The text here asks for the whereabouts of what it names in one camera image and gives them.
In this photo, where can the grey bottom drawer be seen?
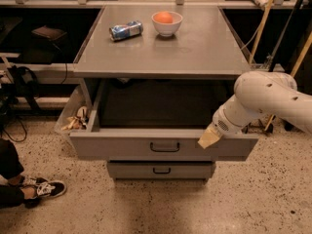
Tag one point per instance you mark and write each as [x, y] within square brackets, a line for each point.
[166, 170]

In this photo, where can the orange fruit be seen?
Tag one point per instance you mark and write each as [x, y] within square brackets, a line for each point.
[163, 17]

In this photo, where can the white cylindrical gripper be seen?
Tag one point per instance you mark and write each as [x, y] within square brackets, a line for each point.
[220, 122]

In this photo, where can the crushed blue soda can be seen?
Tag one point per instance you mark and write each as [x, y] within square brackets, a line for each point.
[125, 31]

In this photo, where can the dark box on shelf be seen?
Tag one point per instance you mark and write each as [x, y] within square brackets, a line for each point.
[50, 34]

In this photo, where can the person's black trouser leg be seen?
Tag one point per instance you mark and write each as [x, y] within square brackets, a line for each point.
[10, 166]

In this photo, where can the white packet in drawer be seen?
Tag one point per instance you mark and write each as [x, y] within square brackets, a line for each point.
[123, 80]

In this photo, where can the grey drawer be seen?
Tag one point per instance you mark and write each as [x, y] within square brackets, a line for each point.
[166, 170]
[158, 120]

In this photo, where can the grey top drawer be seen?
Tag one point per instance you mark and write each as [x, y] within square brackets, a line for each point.
[158, 120]

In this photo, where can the grey drawer cabinet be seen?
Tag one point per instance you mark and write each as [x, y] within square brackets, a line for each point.
[203, 48]

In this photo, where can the white bowl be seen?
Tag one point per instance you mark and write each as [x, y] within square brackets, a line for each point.
[168, 29]

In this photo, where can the black white sneaker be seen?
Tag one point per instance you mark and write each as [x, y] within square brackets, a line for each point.
[35, 192]

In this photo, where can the clear plastic storage bin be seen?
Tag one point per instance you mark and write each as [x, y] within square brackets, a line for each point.
[74, 116]

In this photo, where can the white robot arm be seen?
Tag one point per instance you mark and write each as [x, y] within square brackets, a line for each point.
[259, 93]

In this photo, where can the wooden stick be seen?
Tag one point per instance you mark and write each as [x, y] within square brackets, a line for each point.
[260, 29]

